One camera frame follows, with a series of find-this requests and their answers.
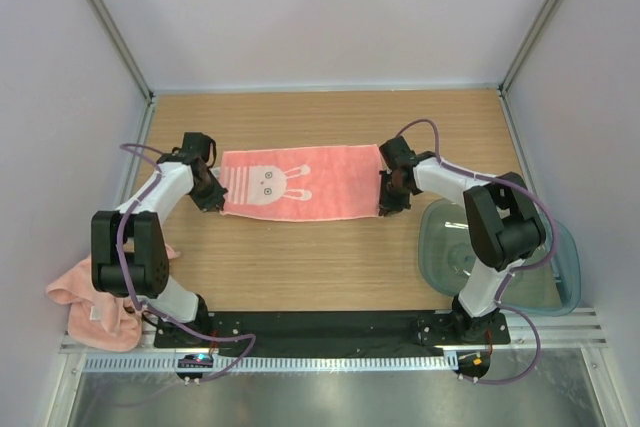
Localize pink rabbit pattern towel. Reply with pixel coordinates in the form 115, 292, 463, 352
219, 145, 383, 222

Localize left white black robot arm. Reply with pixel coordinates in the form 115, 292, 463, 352
91, 154, 226, 347

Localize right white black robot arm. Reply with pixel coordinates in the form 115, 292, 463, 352
379, 140, 547, 343

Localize clear teal plastic bin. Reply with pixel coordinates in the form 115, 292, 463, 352
418, 189, 581, 316

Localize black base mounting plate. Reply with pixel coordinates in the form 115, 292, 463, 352
152, 309, 512, 351

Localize plain pink towel pile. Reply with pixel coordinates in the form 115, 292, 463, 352
45, 244, 182, 352

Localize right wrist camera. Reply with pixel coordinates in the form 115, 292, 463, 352
379, 135, 415, 170

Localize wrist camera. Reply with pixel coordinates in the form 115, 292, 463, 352
180, 132, 217, 165
379, 135, 415, 170

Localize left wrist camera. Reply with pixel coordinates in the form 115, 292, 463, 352
180, 132, 217, 165

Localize left aluminium frame post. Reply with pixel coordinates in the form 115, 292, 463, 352
59, 0, 154, 98

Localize aluminium frame post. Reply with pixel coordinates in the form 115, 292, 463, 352
498, 0, 563, 98
59, 0, 154, 98

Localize slotted metal cable rail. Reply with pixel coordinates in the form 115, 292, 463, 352
83, 352, 458, 374

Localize right aluminium frame post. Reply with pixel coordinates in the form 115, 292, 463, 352
498, 0, 563, 98

